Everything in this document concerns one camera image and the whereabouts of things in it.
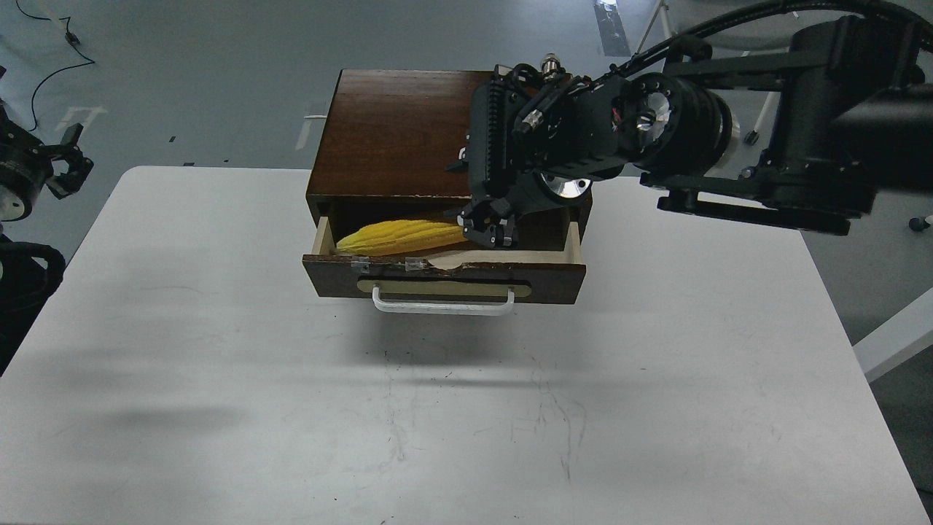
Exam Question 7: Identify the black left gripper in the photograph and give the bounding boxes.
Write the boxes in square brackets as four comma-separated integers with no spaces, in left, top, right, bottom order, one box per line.
[1,122,94,222]

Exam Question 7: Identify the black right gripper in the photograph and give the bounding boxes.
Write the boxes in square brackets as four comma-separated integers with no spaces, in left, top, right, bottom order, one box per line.
[456,53,634,249]

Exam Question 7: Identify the wooden drawer with white handle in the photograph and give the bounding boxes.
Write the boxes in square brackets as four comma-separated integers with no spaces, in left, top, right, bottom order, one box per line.
[302,212,587,315]

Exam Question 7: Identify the yellow corn cob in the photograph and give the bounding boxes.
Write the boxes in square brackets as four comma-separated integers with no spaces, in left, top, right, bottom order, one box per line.
[335,219,470,256]

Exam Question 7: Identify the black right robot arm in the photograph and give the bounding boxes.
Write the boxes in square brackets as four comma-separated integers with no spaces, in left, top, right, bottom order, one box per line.
[449,1,931,249]

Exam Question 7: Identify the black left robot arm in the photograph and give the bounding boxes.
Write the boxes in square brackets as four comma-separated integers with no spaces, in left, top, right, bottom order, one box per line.
[1,112,94,370]

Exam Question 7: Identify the dark wooden drawer cabinet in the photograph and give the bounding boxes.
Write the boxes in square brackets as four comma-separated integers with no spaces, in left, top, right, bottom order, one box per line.
[305,69,593,252]

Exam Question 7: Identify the grey tape strip on floor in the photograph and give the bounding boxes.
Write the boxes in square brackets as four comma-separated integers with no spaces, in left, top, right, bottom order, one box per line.
[593,0,632,58]

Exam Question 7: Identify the grey office chair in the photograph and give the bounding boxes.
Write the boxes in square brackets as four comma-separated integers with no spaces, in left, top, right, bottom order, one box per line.
[630,1,789,147]

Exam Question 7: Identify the black cable on floor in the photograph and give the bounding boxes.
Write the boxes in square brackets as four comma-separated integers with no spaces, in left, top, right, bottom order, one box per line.
[13,0,97,133]

